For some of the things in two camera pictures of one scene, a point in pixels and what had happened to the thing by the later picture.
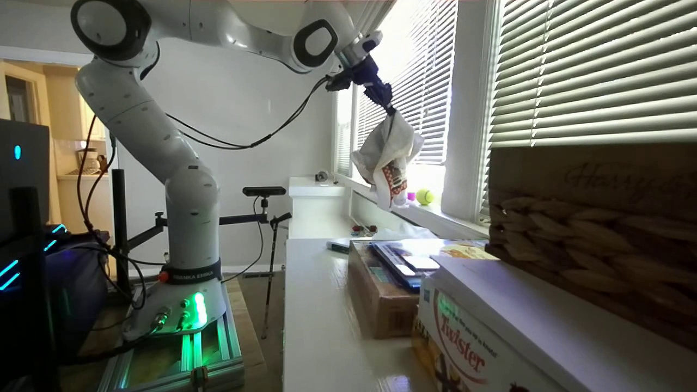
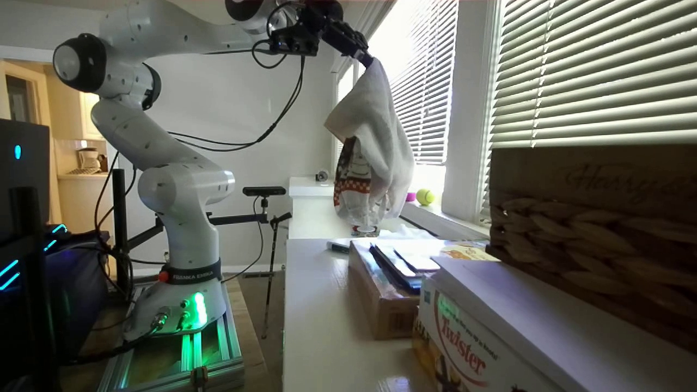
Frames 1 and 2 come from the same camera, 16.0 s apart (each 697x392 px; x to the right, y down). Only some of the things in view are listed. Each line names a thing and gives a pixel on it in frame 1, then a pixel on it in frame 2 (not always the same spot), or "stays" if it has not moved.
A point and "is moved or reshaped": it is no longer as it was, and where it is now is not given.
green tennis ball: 426,196 stays
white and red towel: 386,154 is moved or reshaped
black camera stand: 161,222 stays
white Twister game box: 484,325 stays
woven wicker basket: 610,222 stays
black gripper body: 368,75 -> 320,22
